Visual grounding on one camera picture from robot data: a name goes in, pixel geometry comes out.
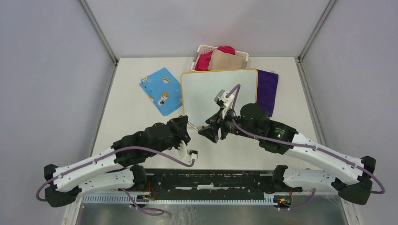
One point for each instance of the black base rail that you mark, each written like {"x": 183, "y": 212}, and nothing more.
{"x": 196, "y": 185}

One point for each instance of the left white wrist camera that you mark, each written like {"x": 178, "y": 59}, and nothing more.
{"x": 186, "y": 155}

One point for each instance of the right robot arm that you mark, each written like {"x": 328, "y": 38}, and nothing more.
{"x": 350, "y": 177}

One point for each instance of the yellow framed whiteboard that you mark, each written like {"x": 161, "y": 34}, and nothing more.
{"x": 199, "y": 90}

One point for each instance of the red cloth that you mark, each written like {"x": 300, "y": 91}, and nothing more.
{"x": 203, "y": 60}

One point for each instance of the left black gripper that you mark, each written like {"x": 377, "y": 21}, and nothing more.
{"x": 179, "y": 125}

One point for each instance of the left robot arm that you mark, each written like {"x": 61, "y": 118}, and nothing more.
{"x": 116, "y": 167}

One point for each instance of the beige cloth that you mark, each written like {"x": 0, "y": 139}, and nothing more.
{"x": 225, "y": 61}

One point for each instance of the white comb cable duct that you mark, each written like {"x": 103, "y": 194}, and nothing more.
{"x": 124, "y": 199}

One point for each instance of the purple cloth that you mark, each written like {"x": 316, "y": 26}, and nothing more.
{"x": 266, "y": 90}

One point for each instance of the white plastic basket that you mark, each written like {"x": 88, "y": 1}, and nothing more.
{"x": 238, "y": 53}

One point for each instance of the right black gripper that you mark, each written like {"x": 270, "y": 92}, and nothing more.
{"x": 210, "y": 131}

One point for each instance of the white marker pen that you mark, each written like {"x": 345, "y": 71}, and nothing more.
{"x": 194, "y": 127}

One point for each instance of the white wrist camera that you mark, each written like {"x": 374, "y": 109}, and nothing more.
{"x": 186, "y": 155}
{"x": 225, "y": 101}

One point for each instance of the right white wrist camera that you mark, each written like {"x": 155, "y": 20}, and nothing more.
{"x": 225, "y": 101}

